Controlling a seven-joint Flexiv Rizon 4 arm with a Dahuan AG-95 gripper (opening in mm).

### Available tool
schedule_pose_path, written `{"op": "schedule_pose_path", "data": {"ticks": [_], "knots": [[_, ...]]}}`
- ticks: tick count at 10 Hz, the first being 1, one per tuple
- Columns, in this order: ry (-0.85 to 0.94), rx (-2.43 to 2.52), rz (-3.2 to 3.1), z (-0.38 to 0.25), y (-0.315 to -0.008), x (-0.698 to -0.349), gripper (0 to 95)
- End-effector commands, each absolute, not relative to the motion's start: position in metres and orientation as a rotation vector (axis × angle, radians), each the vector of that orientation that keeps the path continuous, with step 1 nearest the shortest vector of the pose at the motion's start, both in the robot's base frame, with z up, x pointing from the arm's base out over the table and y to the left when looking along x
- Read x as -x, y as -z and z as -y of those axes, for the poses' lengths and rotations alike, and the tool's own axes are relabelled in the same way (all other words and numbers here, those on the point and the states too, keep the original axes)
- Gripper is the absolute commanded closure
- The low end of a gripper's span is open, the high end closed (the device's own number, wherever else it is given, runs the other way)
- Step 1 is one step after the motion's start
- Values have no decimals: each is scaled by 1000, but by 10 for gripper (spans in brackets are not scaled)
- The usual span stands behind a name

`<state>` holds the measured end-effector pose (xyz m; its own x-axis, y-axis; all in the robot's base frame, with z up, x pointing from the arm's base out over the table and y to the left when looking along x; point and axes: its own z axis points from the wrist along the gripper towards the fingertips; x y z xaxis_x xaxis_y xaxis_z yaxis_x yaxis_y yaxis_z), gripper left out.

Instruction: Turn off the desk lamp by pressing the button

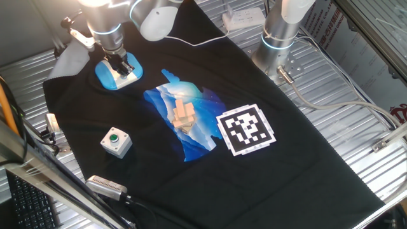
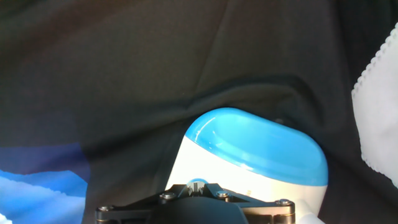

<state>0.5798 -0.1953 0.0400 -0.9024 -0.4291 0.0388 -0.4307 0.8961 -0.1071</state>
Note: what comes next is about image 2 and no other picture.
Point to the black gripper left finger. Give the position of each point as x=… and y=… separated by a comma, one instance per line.
x=130, y=210

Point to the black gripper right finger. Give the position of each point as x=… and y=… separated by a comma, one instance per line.
x=267, y=211

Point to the blue and white desk lamp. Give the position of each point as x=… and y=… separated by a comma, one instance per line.
x=255, y=146

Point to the black cloth with blue print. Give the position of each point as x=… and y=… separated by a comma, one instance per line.
x=124, y=77

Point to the white cloth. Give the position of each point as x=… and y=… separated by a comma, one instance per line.
x=379, y=124

